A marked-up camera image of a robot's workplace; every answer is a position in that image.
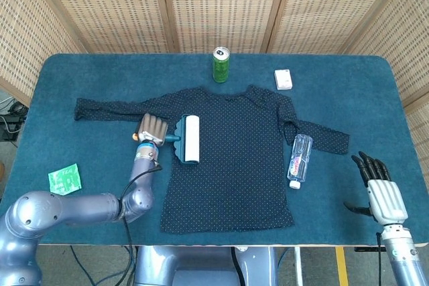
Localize small white box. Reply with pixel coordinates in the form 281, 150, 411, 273
273, 69, 293, 91

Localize woven wicker folding screen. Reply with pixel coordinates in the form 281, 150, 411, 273
0, 0, 429, 180

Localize dark blue polka dot shirt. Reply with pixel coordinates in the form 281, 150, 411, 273
73, 84, 351, 234

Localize black floor cables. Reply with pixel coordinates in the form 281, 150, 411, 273
0, 96, 30, 145

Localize teal white lint roller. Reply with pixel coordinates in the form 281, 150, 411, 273
132, 114, 201, 166

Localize white table leg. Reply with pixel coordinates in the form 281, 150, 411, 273
293, 246, 304, 286

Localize green drink can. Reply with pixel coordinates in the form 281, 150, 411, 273
212, 47, 231, 83

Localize clear plastic water bottle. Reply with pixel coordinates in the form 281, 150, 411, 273
287, 133, 314, 190

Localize grey robot torso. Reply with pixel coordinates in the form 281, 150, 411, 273
133, 245, 280, 286

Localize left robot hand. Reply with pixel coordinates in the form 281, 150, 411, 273
135, 113, 169, 148

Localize green printed packet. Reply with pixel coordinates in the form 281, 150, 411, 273
48, 163, 83, 194

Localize teal table cover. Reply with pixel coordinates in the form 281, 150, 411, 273
0, 53, 415, 247

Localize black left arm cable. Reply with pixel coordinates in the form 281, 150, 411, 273
119, 161, 164, 286

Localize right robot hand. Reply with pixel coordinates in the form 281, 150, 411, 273
343, 151, 410, 225

